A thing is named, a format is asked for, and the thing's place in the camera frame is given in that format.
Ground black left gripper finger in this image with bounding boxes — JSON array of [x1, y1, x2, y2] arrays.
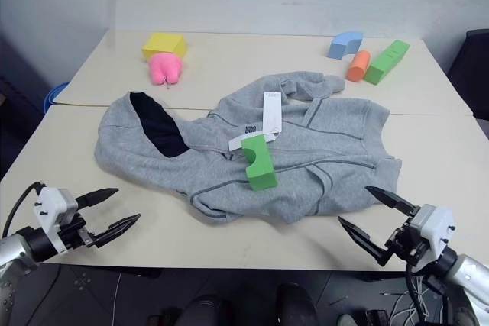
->
[[90, 213, 141, 249], [75, 187, 120, 211]]

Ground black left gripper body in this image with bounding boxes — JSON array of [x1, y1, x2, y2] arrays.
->
[[57, 209, 97, 250]]

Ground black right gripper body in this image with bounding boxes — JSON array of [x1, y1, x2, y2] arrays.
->
[[383, 214, 433, 266]]

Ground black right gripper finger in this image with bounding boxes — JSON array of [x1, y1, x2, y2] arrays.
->
[[364, 185, 422, 218], [337, 216, 391, 267]]

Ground grey zip hoodie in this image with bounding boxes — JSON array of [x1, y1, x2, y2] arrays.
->
[[93, 70, 403, 226]]

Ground blue bucket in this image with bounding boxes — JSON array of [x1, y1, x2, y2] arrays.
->
[[42, 80, 71, 114]]

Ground notched green foam block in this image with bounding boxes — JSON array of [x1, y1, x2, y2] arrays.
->
[[240, 134, 278, 192]]

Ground orange foam cylinder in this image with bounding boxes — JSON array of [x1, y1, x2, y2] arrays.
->
[[346, 50, 372, 83]]

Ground long green foam block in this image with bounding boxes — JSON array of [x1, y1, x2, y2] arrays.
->
[[362, 39, 411, 86]]

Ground pink plush toy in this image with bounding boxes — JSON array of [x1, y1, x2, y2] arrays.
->
[[147, 53, 183, 87]]

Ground long white paper tag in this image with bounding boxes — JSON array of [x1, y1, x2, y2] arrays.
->
[[261, 91, 283, 134]]

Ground short white paper tag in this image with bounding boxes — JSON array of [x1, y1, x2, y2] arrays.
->
[[228, 131, 282, 152]]

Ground blue curved foam block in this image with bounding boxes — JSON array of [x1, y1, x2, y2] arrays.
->
[[326, 30, 364, 61]]

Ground yellow foam block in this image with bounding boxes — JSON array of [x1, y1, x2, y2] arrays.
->
[[141, 32, 187, 63]]

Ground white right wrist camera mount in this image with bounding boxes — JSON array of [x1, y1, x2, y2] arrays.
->
[[410, 203, 456, 263]]

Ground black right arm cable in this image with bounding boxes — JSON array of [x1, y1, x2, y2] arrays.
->
[[404, 260, 429, 326]]

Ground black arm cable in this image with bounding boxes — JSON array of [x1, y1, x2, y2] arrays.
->
[[1, 181, 44, 239], [404, 260, 429, 326]]

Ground white floor cables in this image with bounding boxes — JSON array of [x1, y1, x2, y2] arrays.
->
[[388, 276, 435, 326]]

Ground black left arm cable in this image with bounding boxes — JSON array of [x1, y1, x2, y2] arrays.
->
[[1, 181, 44, 239]]

